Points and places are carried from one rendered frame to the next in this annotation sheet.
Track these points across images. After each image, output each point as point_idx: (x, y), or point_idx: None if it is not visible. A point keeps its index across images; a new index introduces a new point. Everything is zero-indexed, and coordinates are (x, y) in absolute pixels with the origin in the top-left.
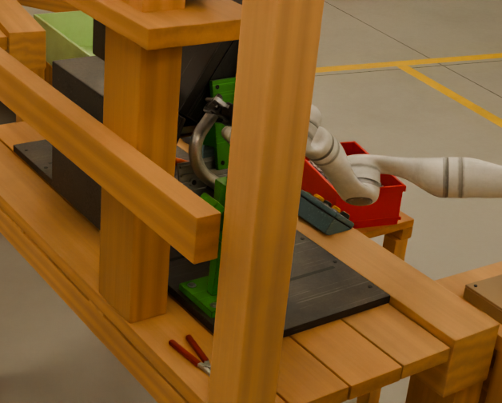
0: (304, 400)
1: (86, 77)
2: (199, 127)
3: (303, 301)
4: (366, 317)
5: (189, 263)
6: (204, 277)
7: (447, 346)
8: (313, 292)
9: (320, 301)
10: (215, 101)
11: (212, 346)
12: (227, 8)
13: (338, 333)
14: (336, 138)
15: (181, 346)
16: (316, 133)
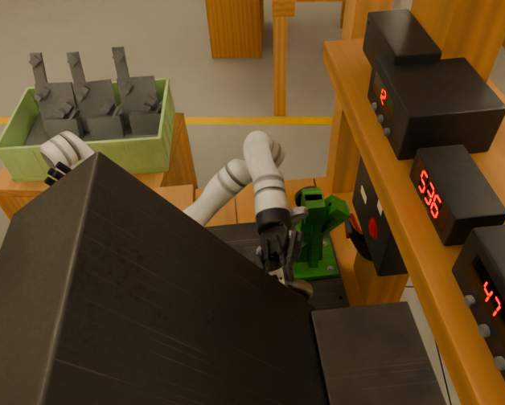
0: (304, 179)
1: (427, 392)
2: (302, 280)
3: (256, 239)
4: (221, 223)
5: (316, 307)
6: (316, 275)
7: (196, 190)
8: (242, 245)
9: (244, 235)
10: (301, 231)
11: (335, 228)
12: (354, 55)
13: (249, 217)
14: (218, 172)
15: (357, 227)
16: (241, 163)
